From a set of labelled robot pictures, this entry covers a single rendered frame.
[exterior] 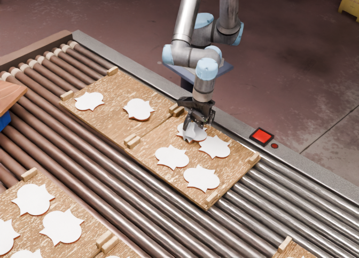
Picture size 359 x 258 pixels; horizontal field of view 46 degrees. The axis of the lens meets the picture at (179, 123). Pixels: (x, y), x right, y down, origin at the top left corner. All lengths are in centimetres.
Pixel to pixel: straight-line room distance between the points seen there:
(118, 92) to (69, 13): 274
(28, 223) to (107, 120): 55
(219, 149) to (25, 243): 78
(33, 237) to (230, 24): 124
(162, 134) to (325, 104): 216
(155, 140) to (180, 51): 37
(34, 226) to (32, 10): 347
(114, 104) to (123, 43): 223
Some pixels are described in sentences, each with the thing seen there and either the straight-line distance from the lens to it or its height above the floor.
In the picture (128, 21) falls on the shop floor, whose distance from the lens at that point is 443.
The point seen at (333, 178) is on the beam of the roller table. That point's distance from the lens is 175.
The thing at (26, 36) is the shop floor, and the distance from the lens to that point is 428.
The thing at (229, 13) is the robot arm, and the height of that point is 125.
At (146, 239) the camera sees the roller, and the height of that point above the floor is 92.
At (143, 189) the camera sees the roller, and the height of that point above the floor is 92.
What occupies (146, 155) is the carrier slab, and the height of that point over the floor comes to 94.
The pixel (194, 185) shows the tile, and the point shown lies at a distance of 154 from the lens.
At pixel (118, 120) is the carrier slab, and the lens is 179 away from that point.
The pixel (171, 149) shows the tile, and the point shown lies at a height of 95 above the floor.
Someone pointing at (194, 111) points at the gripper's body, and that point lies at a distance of 161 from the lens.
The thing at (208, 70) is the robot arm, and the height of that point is 129.
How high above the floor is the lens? 213
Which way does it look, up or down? 42 degrees down
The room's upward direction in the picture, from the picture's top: 5 degrees clockwise
